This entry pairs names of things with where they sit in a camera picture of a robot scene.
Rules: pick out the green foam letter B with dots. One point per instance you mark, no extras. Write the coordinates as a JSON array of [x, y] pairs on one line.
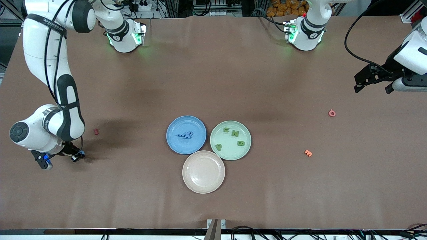
[[240, 143]]

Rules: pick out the brown paper table cover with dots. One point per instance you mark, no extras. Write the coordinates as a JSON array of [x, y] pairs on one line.
[[213, 83]]

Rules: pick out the blue foam letter X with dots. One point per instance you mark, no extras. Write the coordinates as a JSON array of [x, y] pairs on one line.
[[188, 134]]

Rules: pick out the orange packets pile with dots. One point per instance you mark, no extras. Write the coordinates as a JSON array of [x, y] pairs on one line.
[[283, 6]]

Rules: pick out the green plate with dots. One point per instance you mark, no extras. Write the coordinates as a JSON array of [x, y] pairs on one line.
[[233, 153]]

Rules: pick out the green foam letter P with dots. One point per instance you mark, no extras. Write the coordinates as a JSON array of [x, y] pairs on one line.
[[218, 146]]

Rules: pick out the blue foam letter M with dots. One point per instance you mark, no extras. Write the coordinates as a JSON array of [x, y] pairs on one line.
[[179, 135]]

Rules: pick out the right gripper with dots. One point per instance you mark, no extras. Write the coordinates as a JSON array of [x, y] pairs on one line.
[[69, 148]]

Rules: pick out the white power strip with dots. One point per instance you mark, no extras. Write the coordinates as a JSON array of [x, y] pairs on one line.
[[144, 6]]

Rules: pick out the grey-brown upright post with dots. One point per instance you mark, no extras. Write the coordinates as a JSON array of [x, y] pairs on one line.
[[212, 233]]

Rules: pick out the blue plate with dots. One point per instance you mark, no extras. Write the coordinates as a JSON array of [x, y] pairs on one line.
[[181, 146]]

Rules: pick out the aluminium frame profile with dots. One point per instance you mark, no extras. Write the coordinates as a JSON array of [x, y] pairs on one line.
[[10, 13], [406, 19]]

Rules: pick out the green foam letter N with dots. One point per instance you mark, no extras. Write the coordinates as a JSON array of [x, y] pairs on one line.
[[235, 133]]

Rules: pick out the orange foam letter E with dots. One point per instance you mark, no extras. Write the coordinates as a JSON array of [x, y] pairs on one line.
[[308, 153]]

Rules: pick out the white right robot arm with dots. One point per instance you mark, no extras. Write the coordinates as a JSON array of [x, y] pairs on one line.
[[40, 50]]

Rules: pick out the pink plate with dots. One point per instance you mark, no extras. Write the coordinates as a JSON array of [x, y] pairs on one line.
[[203, 171]]

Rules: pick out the pink foam letter Q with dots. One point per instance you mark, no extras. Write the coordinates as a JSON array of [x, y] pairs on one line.
[[329, 113]]

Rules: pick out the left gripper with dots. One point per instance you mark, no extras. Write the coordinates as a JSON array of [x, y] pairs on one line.
[[389, 66]]

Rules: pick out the grey metal bracket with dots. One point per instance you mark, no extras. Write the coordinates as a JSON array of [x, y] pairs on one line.
[[223, 224]]

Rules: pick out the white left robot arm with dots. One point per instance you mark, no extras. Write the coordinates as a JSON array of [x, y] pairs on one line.
[[308, 33]]

